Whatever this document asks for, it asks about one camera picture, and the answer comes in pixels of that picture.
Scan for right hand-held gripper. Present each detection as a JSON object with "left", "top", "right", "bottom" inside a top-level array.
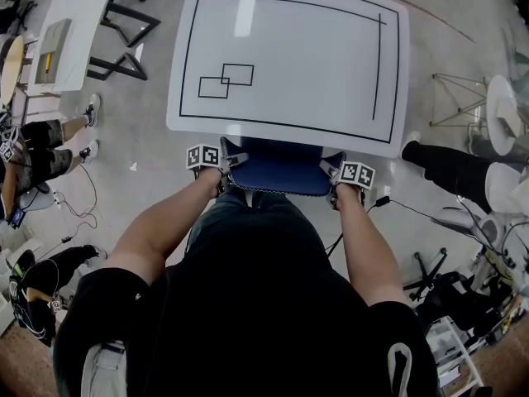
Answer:
[{"left": 319, "top": 151, "right": 375, "bottom": 211}]

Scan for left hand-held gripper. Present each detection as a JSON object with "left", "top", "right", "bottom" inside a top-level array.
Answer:
[{"left": 185, "top": 142, "right": 250, "bottom": 198}]

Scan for blue cushioned grey chair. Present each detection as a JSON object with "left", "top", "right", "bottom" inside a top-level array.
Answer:
[{"left": 218, "top": 136, "right": 347, "bottom": 198}]

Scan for person's left forearm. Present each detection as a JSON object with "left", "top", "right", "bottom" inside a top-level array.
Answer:
[{"left": 105, "top": 166, "right": 226, "bottom": 279}]

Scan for person's right forearm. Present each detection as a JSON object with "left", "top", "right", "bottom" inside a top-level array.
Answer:
[{"left": 332, "top": 182, "right": 404, "bottom": 308}]

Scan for white table with black lines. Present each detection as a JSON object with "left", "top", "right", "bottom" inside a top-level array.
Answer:
[{"left": 164, "top": 0, "right": 411, "bottom": 160}]

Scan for person's legs in jeans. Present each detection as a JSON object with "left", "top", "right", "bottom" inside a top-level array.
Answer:
[{"left": 188, "top": 188, "right": 290, "bottom": 239}]

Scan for grey shell backpack rig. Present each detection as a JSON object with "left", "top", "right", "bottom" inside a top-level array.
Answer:
[{"left": 431, "top": 204, "right": 508, "bottom": 250}]

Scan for person's black shirt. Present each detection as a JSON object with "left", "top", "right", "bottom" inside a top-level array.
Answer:
[{"left": 53, "top": 198, "right": 439, "bottom": 397}]

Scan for beige flat box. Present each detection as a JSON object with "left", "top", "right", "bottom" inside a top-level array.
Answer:
[{"left": 495, "top": 97, "right": 522, "bottom": 138}]

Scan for white table with black legs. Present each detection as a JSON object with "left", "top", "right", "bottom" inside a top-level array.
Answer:
[{"left": 31, "top": 0, "right": 162, "bottom": 95}]

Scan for grey open cardboard box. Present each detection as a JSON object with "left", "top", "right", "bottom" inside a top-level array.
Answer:
[{"left": 34, "top": 17, "right": 74, "bottom": 86}]

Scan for white metal shelf rack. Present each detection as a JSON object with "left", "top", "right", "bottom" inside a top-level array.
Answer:
[{"left": 425, "top": 316, "right": 484, "bottom": 397}]

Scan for round wooden table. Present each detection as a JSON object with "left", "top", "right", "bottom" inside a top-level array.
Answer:
[{"left": 0, "top": 35, "right": 26, "bottom": 108}]

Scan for black power adapter cable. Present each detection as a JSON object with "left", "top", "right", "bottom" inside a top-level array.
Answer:
[{"left": 324, "top": 195, "right": 460, "bottom": 261}]

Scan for round white wire-leg table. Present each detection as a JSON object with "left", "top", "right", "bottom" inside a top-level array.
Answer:
[{"left": 429, "top": 72, "right": 524, "bottom": 156}]

